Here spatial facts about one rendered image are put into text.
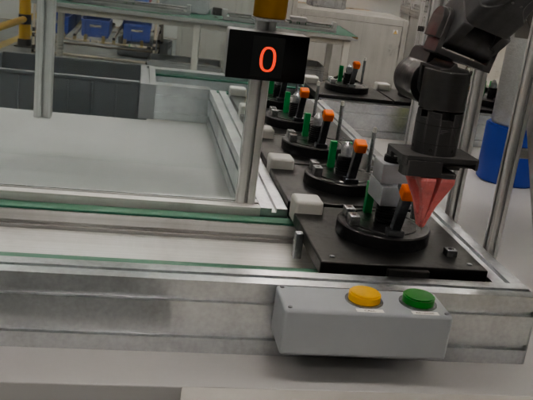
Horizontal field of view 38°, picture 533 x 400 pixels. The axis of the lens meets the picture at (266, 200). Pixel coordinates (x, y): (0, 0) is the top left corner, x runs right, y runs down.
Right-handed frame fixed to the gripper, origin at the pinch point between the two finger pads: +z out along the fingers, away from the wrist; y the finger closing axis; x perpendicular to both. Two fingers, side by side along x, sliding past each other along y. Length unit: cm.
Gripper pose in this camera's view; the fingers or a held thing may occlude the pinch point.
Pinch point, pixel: (420, 219)
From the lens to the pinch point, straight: 103.6
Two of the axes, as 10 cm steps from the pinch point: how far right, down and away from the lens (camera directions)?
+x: 1.7, 3.0, -9.4
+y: -9.8, -0.6, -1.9
